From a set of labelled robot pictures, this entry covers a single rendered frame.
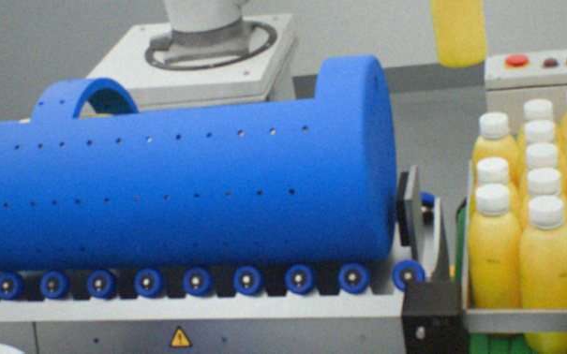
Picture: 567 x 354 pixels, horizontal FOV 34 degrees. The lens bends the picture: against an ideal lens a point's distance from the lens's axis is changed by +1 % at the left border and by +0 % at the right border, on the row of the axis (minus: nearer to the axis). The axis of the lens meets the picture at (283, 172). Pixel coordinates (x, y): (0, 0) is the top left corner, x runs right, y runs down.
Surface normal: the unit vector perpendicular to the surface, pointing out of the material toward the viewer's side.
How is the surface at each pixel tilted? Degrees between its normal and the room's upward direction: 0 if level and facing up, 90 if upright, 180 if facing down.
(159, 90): 90
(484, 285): 90
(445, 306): 0
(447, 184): 0
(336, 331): 70
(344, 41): 90
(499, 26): 90
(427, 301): 0
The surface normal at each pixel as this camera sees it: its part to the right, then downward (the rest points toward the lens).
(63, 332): -0.25, 0.14
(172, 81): -0.14, -0.88
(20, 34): -0.18, 0.47
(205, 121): -0.25, -0.41
